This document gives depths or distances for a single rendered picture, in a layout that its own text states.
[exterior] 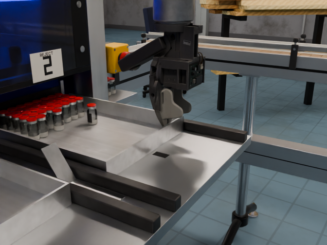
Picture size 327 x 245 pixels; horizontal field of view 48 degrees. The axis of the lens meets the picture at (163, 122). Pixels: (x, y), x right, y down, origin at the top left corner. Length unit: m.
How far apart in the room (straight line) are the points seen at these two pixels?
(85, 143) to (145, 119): 0.17
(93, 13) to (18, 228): 0.57
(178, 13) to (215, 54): 0.93
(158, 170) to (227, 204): 1.57
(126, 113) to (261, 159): 0.90
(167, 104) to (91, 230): 0.31
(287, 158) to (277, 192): 0.77
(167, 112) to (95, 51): 0.30
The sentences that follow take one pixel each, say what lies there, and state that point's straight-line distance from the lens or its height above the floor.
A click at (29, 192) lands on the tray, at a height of 0.88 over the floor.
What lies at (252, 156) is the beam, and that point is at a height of 0.48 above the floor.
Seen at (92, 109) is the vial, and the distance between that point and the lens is 0.83.
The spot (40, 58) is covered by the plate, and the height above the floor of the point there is 1.04.
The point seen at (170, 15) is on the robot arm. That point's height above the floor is 1.13.
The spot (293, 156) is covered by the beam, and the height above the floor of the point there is 0.52.
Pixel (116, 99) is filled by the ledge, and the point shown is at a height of 0.88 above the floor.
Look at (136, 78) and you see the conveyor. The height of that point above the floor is 0.88.
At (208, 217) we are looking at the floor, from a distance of 2.07.
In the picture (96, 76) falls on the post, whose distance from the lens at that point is 0.94.
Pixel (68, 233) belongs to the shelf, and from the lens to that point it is 0.51.
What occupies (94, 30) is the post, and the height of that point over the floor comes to 1.08.
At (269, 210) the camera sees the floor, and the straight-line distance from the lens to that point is 2.18.
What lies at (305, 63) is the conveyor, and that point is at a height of 0.91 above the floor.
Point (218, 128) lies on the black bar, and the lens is 0.77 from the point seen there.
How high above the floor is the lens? 1.18
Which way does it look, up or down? 20 degrees down
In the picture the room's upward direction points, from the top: straight up
